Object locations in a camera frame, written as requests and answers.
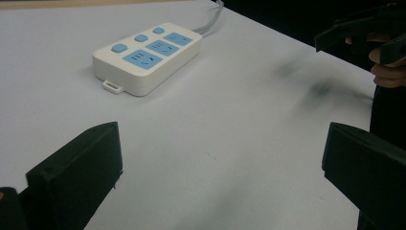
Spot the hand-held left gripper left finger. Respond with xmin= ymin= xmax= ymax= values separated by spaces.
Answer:
xmin=18 ymin=121 xmax=124 ymax=230

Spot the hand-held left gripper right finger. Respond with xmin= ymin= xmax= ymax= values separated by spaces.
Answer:
xmin=321 ymin=122 xmax=406 ymax=230

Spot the white and blue power strip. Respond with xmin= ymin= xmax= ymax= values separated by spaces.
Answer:
xmin=92 ymin=22 xmax=203 ymax=98

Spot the grey power strip cable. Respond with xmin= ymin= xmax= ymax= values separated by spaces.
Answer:
xmin=192 ymin=0 xmax=225 ymax=35

